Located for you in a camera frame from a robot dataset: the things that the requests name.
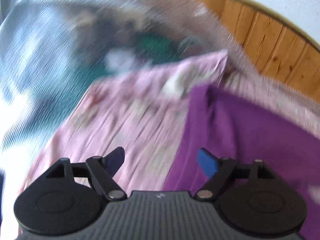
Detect pink bear print bedsheet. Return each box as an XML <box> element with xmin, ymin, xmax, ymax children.
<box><xmin>23</xmin><ymin>74</ymin><xmax>319</xmax><ymax>193</ymax></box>

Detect teal blue blanket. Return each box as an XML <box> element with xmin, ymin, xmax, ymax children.
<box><xmin>1</xmin><ymin>0</ymin><xmax>198</xmax><ymax>150</ymax></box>

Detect wooden bed frame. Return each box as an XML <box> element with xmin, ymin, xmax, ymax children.
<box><xmin>199</xmin><ymin>0</ymin><xmax>319</xmax><ymax>101</ymax></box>

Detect purple garment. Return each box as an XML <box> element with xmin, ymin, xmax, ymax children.
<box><xmin>163</xmin><ymin>85</ymin><xmax>319</xmax><ymax>239</ymax></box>

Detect pink bear print pillow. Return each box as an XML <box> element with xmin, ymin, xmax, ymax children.
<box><xmin>141</xmin><ymin>49</ymin><xmax>228</xmax><ymax>99</ymax></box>

